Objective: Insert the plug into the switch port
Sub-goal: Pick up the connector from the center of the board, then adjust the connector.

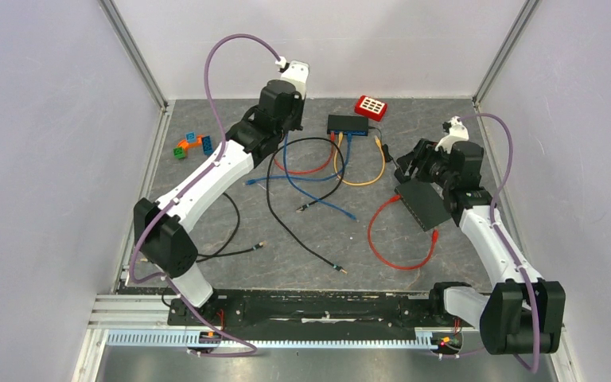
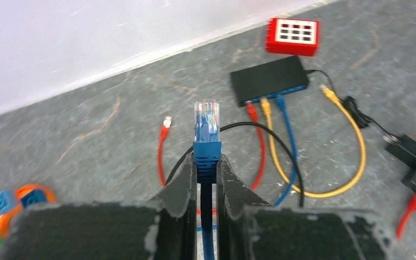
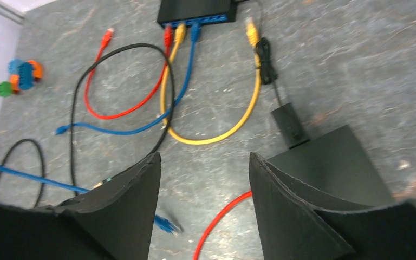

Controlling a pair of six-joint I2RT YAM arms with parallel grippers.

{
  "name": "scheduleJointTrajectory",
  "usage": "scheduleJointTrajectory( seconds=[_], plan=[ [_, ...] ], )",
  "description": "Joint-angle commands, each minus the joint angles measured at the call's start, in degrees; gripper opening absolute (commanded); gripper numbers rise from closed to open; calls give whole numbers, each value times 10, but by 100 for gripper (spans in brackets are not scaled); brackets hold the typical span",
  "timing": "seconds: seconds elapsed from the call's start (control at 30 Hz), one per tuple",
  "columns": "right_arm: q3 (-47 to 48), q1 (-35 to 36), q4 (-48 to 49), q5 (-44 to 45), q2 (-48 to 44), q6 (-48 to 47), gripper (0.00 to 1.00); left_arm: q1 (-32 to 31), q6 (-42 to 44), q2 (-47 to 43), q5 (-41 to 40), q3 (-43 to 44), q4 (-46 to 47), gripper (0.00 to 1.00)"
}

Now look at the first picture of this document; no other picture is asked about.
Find red ethernet cable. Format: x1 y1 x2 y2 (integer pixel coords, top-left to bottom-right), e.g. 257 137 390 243
272 131 337 176
366 195 441 272

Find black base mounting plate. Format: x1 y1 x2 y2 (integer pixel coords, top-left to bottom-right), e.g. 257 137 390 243
198 289 472 341

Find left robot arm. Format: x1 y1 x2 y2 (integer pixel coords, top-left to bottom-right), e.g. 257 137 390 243
134 79 306 325

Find colourful toy block chain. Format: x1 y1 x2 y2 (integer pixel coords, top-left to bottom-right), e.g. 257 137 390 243
173 131 216 160

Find black network switch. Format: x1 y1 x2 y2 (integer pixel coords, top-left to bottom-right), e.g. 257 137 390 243
326 115 369 136

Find long blue ethernet cable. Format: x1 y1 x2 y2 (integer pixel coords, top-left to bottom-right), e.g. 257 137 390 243
245 134 355 186

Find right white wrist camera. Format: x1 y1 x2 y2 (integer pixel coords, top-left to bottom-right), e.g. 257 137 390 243
434 116 469 154

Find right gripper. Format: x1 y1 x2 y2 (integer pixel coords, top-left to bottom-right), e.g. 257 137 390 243
398 139 456 189

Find yellow ethernet cable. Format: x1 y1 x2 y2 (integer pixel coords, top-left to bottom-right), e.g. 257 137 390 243
333 132 387 189

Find long black cable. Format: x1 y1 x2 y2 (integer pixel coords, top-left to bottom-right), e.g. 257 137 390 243
265 137 348 275

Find red keypad box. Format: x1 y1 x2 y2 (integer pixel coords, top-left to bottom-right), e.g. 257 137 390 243
354 95 387 122

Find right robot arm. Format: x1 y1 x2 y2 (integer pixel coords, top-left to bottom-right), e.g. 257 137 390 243
395 139 566 355

